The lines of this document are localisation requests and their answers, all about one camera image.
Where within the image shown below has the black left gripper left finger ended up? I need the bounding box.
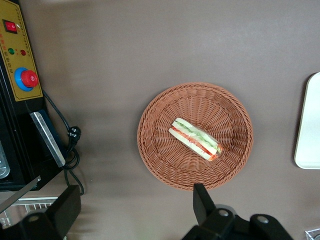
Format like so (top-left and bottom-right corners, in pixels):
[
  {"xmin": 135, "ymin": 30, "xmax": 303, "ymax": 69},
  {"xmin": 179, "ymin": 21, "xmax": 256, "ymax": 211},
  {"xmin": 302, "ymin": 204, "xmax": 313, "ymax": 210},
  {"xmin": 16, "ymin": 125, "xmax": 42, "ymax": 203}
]
[{"xmin": 4, "ymin": 184, "xmax": 82, "ymax": 240}]

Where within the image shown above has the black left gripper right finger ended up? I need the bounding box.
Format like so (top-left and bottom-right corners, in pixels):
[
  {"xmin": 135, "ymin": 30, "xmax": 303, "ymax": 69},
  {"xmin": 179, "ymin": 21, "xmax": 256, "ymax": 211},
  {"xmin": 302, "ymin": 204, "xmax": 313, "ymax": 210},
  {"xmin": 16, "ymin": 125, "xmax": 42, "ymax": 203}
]
[{"xmin": 183, "ymin": 183, "xmax": 236, "ymax": 240}]

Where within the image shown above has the sandwich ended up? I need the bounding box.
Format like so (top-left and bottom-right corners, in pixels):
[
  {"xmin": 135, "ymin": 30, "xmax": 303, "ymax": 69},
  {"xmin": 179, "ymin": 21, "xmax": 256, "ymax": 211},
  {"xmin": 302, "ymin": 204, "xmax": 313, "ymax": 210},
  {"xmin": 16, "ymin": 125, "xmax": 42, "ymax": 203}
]
[{"xmin": 167, "ymin": 117, "xmax": 223, "ymax": 162}]

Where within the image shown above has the brown round wicker basket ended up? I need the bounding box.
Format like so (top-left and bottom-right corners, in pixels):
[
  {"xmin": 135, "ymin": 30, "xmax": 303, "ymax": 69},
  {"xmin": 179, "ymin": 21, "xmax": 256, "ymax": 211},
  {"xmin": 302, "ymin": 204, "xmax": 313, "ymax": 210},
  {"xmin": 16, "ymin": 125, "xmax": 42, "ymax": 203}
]
[{"xmin": 136, "ymin": 82, "xmax": 254, "ymax": 192}]

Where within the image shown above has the cream plastic tray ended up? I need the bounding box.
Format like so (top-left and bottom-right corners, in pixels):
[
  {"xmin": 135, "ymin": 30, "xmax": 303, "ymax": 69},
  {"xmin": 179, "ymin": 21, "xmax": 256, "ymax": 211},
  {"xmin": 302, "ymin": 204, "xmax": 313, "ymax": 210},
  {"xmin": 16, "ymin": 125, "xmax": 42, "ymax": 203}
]
[{"xmin": 294, "ymin": 71, "xmax": 320, "ymax": 170}]

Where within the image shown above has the black power plug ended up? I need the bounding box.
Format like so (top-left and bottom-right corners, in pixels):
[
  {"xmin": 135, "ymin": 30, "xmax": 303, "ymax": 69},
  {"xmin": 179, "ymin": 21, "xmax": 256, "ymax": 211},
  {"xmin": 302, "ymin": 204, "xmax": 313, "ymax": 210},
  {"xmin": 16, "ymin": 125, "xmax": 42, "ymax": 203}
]
[{"xmin": 67, "ymin": 126, "xmax": 82, "ymax": 146}]

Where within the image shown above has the clear acrylic bottle rack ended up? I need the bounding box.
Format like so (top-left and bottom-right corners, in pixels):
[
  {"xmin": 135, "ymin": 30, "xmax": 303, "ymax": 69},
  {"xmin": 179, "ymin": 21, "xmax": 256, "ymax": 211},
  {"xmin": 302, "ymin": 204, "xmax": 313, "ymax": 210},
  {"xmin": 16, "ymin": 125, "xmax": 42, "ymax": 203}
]
[{"xmin": 304, "ymin": 227, "xmax": 320, "ymax": 240}]

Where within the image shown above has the black sealing machine, yellow panel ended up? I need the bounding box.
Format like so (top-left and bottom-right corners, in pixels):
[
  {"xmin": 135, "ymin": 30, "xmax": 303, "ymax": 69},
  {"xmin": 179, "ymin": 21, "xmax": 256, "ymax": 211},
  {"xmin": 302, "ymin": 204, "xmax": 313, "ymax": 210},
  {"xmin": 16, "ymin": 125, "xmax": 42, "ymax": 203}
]
[{"xmin": 0, "ymin": 0, "xmax": 68, "ymax": 213}]

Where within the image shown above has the white wire rack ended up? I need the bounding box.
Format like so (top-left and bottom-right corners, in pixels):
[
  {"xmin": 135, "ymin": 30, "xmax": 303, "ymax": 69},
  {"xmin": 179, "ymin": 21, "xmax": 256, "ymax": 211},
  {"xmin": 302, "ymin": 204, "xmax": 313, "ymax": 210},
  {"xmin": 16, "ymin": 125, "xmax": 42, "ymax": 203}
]
[{"xmin": 0, "ymin": 196, "xmax": 60, "ymax": 230}]

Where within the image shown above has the black power cable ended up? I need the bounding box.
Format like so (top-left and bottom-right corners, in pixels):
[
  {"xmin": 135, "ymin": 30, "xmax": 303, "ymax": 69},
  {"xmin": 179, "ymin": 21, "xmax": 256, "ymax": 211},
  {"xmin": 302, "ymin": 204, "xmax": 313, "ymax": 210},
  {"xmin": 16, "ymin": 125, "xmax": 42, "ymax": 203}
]
[{"xmin": 41, "ymin": 89, "xmax": 85, "ymax": 196}]

